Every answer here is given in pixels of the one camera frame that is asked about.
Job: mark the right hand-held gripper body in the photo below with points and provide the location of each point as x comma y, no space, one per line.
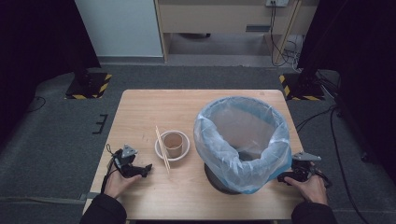
306,156

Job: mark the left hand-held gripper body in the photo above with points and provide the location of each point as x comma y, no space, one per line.
129,151

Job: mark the wooden chopstick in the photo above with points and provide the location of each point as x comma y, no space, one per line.
161,146

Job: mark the brown paper cup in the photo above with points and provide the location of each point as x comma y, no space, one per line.
173,147

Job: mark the white bowl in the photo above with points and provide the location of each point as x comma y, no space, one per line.
183,147

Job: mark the black trash bin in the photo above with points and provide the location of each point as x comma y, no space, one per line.
214,182

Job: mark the bin with blue bag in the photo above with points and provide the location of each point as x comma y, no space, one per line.
218,152

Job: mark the person's left hand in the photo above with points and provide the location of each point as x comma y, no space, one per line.
118,185

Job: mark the person's right hand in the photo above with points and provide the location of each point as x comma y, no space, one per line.
313,191

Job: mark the grey floor tape strip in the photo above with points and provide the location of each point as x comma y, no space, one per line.
88,196

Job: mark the black yellow-striped stand base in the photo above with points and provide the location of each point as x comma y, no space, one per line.
90,90
300,91

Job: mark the dark curtain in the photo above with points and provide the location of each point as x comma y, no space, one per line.
37,46
358,46

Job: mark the grey wall socket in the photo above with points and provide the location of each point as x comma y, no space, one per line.
277,2

